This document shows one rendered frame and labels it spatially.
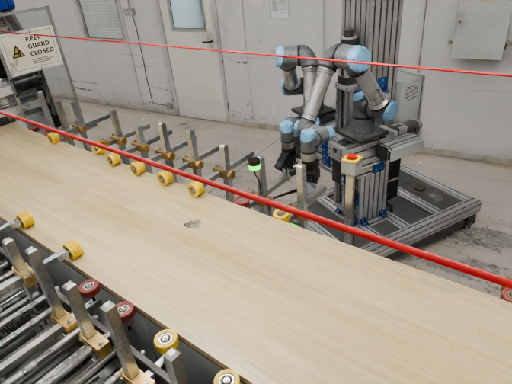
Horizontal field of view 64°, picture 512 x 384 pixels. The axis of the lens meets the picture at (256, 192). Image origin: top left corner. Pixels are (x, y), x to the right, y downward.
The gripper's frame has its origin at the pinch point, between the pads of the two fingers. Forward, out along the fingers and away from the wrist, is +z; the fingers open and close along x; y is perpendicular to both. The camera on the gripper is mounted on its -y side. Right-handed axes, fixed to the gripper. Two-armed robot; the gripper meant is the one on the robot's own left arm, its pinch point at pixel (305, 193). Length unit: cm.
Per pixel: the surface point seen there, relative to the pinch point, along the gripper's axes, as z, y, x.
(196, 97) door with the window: 57, -224, 322
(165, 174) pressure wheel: -7, -78, -6
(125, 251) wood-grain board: 0, -69, -64
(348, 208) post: -7.5, 24.8, -21.8
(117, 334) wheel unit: -15, -33, -116
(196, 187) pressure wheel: -7, -55, -16
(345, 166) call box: -29.5, 23.0, -23.1
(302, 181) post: -14.6, 1.6, -13.3
